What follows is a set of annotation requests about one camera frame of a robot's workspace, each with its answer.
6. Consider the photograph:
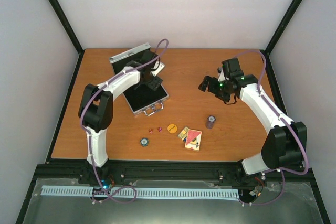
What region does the aluminium poker case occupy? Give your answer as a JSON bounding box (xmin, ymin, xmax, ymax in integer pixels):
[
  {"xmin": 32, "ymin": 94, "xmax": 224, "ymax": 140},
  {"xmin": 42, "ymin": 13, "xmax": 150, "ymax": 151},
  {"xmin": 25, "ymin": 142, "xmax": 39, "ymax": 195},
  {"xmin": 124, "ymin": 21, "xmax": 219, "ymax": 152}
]
[{"xmin": 109, "ymin": 42, "xmax": 169, "ymax": 116}]

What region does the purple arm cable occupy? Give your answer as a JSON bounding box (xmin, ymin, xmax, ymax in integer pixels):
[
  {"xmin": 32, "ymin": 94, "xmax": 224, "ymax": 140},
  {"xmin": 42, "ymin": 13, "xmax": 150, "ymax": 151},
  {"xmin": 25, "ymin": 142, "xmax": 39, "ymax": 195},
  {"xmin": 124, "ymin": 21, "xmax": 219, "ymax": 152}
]
[
  {"xmin": 79, "ymin": 38, "xmax": 169, "ymax": 204},
  {"xmin": 236, "ymin": 49, "xmax": 311, "ymax": 206}
]

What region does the light blue cable duct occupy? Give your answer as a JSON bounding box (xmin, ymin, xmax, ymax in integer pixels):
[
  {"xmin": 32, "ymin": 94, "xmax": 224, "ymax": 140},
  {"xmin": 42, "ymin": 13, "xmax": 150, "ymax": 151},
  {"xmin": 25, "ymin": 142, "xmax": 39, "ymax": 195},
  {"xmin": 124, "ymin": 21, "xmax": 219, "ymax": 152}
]
[{"xmin": 40, "ymin": 186, "xmax": 239, "ymax": 201}]

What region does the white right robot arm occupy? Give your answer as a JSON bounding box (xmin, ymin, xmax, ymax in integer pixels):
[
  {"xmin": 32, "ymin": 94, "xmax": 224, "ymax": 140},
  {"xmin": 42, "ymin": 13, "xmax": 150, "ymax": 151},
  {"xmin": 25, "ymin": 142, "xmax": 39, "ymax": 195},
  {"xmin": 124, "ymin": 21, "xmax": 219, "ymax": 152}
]
[{"xmin": 198, "ymin": 58, "xmax": 309, "ymax": 180}]

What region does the blue chip stack left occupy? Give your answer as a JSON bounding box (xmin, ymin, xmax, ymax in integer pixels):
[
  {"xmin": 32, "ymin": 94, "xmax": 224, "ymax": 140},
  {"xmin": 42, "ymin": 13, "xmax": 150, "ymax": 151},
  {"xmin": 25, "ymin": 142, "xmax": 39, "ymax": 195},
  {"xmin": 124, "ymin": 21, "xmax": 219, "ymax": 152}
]
[{"xmin": 140, "ymin": 137, "xmax": 149, "ymax": 147}]

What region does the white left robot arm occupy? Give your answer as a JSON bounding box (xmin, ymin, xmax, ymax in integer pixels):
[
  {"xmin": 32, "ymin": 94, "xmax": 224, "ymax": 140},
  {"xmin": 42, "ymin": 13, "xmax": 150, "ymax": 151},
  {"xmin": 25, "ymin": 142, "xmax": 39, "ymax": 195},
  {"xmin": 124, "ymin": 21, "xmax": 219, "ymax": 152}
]
[{"xmin": 78, "ymin": 49, "xmax": 168, "ymax": 184}]

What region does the purple chip stack right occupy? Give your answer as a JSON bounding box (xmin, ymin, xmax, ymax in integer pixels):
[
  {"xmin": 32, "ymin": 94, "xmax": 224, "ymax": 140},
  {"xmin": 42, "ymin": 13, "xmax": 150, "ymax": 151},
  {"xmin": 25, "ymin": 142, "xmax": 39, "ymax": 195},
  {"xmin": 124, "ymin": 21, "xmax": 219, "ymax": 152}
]
[{"xmin": 205, "ymin": 115, "xmax": 216, "ymax": 129}]

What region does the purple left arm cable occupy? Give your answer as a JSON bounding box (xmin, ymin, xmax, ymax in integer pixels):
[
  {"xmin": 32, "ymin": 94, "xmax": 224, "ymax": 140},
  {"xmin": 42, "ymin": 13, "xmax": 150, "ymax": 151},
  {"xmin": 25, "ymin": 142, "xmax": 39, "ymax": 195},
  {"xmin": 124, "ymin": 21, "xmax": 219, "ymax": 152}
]
[{"xmin": 79, "ymin": 38, "xmax": 169, "ymax": 204}]

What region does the yellow card box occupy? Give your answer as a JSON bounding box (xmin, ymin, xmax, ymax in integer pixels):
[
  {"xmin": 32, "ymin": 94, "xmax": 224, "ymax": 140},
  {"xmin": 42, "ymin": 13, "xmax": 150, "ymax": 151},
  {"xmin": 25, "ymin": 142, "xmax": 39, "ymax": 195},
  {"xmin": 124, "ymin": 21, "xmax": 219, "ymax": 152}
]
[{"xmin": 177, "ymin": 127, "xmax": 189, "ymax": 142}]

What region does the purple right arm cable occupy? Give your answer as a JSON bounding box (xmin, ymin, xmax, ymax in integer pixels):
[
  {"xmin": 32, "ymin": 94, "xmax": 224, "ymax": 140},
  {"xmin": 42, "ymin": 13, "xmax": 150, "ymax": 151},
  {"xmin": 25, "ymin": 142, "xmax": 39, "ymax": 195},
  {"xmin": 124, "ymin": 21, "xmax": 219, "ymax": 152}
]
[{"xmin": 236, "ymin": 49, "xmax": 311, "ymax": 206}]

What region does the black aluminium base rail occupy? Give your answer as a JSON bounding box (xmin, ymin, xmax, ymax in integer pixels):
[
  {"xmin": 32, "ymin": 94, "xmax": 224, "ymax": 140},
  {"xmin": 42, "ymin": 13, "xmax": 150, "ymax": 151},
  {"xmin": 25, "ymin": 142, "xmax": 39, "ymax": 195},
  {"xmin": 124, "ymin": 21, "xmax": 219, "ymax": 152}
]
[{"xmin": 34, "ymin": 158, "xmax": 314, "ymax": 185}]

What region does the yellow big blind button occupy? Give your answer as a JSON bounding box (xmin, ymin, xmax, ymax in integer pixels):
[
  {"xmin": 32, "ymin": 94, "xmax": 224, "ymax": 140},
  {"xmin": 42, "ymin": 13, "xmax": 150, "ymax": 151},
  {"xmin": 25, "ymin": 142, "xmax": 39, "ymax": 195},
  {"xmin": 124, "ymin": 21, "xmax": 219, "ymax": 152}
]
[{"xmin": 167, "ymin": 124, "xmax": 177, "ymax": 134}]

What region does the red playing card deck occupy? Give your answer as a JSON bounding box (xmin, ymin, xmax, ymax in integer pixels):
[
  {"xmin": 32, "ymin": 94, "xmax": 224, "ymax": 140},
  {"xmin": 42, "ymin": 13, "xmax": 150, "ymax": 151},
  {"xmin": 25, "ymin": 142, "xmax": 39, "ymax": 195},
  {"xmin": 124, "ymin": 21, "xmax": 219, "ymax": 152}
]
[{"xmin": 185, "ymin": 129, "xmax": 202, "ymax": 151}]

